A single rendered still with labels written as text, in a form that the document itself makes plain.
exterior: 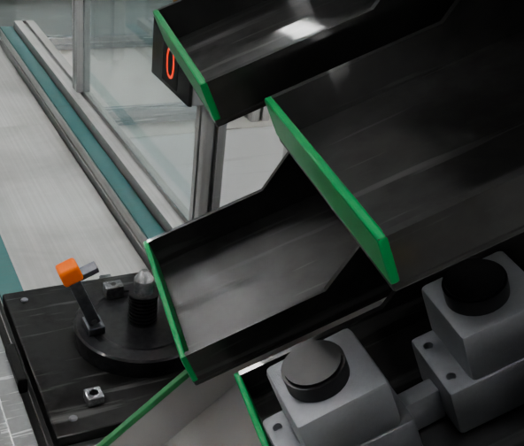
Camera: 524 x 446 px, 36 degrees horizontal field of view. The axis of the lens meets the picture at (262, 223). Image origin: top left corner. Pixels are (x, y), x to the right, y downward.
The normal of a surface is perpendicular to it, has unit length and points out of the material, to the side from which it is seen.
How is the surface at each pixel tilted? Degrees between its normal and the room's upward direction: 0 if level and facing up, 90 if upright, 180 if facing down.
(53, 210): 0
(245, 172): 0
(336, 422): 89
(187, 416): 90
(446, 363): 25
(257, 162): 0
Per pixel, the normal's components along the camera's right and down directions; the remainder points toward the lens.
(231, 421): -0.60, -0.58
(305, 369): -0.31, -0.77
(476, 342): 0.29, 0.48
